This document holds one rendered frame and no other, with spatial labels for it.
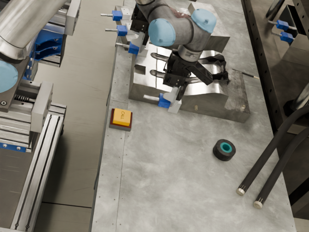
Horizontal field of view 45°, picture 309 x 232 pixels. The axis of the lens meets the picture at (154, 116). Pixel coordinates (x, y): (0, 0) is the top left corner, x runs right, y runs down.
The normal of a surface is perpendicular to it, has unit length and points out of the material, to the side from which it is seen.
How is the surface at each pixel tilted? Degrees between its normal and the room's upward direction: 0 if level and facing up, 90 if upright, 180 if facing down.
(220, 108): 90
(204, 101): 90
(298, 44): 90
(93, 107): 0
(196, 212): 0
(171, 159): 0
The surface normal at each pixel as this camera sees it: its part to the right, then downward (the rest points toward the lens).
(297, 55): -0.02, 0.74
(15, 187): 0.27, -0.64
